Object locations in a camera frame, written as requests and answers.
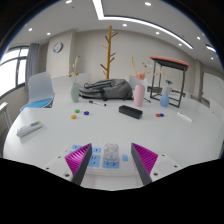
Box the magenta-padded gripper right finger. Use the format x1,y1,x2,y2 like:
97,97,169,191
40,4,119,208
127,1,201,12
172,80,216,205
130,142,183,186

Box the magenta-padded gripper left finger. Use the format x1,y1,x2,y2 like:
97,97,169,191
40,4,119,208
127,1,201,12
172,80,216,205
42,143,93,186

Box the black rectangular box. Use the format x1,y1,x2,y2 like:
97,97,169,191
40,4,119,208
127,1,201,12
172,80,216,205
118,104,144,120

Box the black-capped white marker pen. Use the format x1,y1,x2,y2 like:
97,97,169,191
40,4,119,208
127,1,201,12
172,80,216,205
88,99,108,108

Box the white remote control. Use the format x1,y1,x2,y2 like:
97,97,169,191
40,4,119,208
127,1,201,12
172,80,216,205
15,120,43,138

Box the blue vase with flowers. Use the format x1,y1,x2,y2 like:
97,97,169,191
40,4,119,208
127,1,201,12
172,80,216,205
159,68,174,108

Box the pink vase with flowers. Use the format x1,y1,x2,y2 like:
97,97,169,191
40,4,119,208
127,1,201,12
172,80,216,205
130,55,158,108

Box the green vase with dried flowers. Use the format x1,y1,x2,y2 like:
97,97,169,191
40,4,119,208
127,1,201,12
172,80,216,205
68,55,82,104

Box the grey backpack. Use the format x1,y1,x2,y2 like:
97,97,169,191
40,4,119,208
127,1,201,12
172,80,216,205
78,78,134,102

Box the white chair with blue seat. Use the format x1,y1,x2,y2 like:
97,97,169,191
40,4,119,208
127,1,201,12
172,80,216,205
19,71,55,113

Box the black-framed orange-topped side table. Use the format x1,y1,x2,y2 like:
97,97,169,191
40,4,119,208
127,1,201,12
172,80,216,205
148,55,190,109

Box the grey curtain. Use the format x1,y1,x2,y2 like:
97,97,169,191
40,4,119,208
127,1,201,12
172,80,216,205
24,42,41,91

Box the wooden coat stand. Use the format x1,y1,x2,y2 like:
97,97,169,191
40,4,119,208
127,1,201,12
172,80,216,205
99,25,119,80

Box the window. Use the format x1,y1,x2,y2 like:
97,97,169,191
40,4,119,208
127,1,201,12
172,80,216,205
0,45,30,100

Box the long ceiling light strip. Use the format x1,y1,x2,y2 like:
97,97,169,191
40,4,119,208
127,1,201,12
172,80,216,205
92,0,194,50

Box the round ceiling lights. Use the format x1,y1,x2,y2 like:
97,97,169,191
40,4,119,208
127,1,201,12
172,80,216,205
27,0,218,54

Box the round wall clock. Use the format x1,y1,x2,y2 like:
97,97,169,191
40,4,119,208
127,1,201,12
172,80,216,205
52,42,64,54

